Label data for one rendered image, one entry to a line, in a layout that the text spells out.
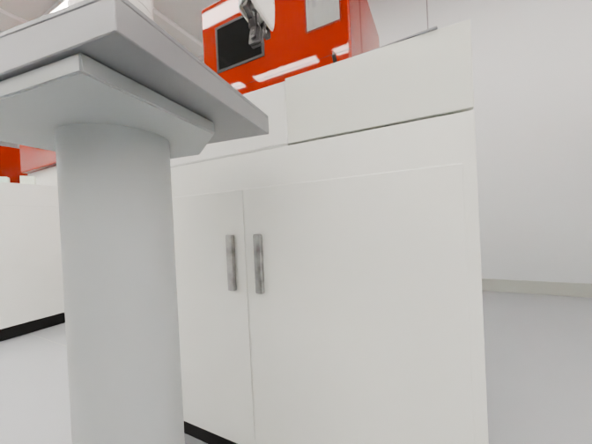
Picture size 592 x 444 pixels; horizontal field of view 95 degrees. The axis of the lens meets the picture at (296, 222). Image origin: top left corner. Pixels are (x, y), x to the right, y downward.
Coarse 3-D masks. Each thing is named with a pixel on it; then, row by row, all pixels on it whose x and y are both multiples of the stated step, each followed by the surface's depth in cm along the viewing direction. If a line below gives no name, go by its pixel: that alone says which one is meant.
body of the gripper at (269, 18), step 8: (240, 0) 66; (256, 0) 66; (264, 0) 69; (272, 0) 72; (240, 8) 67; (256, 8) 67; (264, 8) 69; (272, 8) 72; (264, 16) 69; (272, 16) 72; (272, 24) 72
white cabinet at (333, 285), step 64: (384, 128) 51; (448, 128) 46; (192, 192) 75; (256, 192) 64; (320, 192) 57; (384, 192) 51; (448, 192) 46; (192, 256) 75; (256, 256) 63; (320, 256) 57; (384, 256) 51; (448, 256) 47; (192, 320) 76; (256, 320) 66; (320, 320) 58; (384, 320) 52; (448, 320) 47; (192, 384) 76; (256, 384) 66; (320, 384) 58; (384, 384) 52; (448, 384) 47
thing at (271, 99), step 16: (256, 96) 64; (272, 96) 62; (272, 112) 62; (272, 128) 62; (208, 144) 71; (224, 144) 69; (240, 144) 66; (256, 144) 64; (272, 144) 62; (176, 160) 77; (192, 160) 74
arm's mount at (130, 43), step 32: (96, 0) 24; (128, 0) 25; (32, 32) 27; (64, 32) 26; (96, 32) 24; (128, 32) 25; (160, 32) 28; (0, 64) 29; (32, 64) 28; (128, 64) 28; (160, 64) 29; (192, 64) 33; (192, 96) 36; (224, 96) 39; (224, 128) 49; (256, 128) 50
